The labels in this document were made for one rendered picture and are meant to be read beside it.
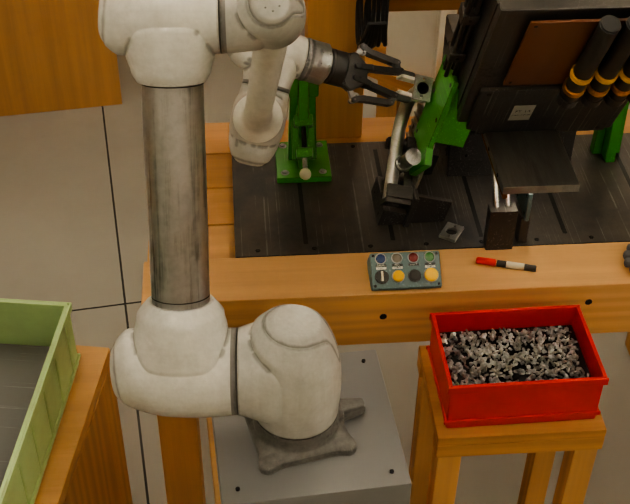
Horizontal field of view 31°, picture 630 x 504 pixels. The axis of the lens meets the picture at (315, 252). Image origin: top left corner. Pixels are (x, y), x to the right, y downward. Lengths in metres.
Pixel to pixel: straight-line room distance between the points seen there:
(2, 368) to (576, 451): 1.17
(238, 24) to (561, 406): 1.02
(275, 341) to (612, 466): 1.65
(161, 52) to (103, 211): 2.35
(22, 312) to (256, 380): 0.63
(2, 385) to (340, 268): 0.74
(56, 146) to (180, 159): 2.65
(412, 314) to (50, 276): 1.72
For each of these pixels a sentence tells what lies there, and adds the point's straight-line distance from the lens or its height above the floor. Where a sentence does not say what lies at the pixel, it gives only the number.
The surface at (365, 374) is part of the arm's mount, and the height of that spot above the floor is 0.92.
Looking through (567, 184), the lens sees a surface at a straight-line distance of 2.38.
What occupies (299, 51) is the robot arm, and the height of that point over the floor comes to 1.32.
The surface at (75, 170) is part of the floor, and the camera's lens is 4.33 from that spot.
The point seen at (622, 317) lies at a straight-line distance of 2.59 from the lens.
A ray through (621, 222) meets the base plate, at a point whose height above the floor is 0.90.
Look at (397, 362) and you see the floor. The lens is 3.52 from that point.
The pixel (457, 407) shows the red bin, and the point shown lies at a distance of 2.25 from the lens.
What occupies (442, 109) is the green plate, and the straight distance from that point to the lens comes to 2.42.
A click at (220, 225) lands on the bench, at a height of 0.88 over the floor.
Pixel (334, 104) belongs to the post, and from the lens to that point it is 2.82.
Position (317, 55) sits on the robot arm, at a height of 1.31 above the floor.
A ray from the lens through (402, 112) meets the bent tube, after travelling 2.58.
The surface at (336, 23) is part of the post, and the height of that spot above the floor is 1.21.
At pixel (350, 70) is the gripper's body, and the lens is 2.44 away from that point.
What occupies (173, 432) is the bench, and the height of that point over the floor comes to 0.49.
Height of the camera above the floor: 2.52
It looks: 40 degrees down
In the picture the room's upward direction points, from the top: 1 degrees clockwise
